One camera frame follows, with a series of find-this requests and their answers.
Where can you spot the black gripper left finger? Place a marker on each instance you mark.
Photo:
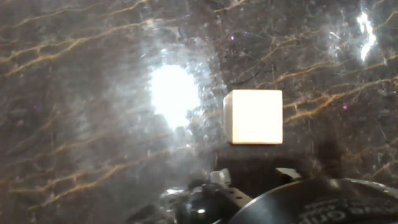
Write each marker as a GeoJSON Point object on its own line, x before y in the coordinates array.
{"type": "Point", "coordinates": [217, 200]}

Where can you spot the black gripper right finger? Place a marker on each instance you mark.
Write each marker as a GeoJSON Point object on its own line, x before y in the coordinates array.
{"type": "Point", "coordinates": [287, 175]}

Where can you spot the small white cube block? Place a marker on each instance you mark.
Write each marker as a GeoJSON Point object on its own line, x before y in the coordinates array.
{"type": "Point", "coordinates": [255, 116]}

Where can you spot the clear plastic film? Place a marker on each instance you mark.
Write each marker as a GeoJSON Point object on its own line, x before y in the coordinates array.
{"type": "Point", "coordinates": [164, 199]}

